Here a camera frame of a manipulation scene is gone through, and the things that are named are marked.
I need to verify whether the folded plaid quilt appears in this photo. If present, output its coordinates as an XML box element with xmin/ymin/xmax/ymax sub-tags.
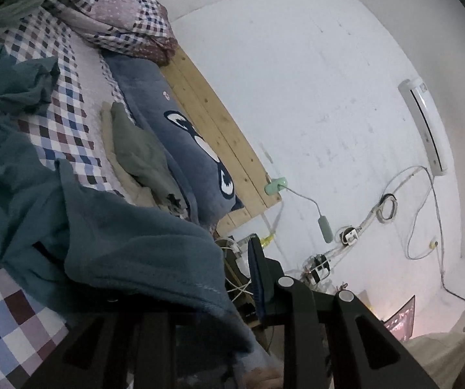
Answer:
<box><xmin>43</xmin><ymin>0</ymin><xmax>178</xmax><ymax>65</ymax></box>

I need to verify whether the white air conditioner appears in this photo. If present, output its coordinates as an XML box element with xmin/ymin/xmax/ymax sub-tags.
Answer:
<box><xmin>398</xmin><ymin>77</ymin><xmax>448</xmax><ymax>177</ymax></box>

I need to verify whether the beige folded garment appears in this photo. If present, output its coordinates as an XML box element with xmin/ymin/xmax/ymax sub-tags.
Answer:
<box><xmin>99</xmin><ymin>100</ymin><xmax>169</xmax><ymax>209</ymax></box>

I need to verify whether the white wall cable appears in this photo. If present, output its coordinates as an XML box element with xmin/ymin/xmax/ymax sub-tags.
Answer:
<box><xmin>301</xmin><ymin>164</ymin><xmax>465</xmax><ymax>317</ymax></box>

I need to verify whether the dark teal shirt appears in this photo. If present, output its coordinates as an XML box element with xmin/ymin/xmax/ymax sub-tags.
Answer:
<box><xmin>0</xmin><ymin>46</ymin><xmax>283</xmax><ymax>388</ymax></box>

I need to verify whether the blue cartoon pillow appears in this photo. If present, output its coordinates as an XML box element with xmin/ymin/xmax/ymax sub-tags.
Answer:
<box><xmin>102</xmin><ymin>51</ymin><xmax>244</xmax><ymax>228</ymax></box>

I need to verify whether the wooden headboard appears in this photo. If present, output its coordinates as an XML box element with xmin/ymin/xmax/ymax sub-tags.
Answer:
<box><xmin>161</xmin><ymin>47</ymin><xmax>282</xmax><ymax>235</ymax></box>

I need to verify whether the green clip desk lamp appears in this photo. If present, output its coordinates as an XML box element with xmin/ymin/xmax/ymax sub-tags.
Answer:
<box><xmin>263</xmin><ymin>175</ymin><xmax>335</xmax><ymax>245</ymax></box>

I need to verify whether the olive green folded garment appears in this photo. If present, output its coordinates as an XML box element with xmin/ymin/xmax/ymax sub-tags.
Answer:
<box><xmin>109</xmin><ymin>100</ymin><xmax>187</xmax><ymax>215</ymax></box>

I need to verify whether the person's left hand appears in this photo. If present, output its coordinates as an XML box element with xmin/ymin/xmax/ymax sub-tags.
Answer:
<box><xmin>244</xmin><ymin>368</ymin><xmax>283</xmax><ymax>389</ymax></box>

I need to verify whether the wall power socket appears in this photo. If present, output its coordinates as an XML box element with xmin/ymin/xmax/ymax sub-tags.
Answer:
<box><xmin>340</xmin><ymin>227</ymin><xmax>360</xmax><ymax>247</ymax></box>

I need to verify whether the plaid bed sheet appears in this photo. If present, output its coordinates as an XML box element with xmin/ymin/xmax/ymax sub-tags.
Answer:
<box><xmin>0</xmin><ymin>8</ymin><xmax>125</xmax><ymax>388</ymax></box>

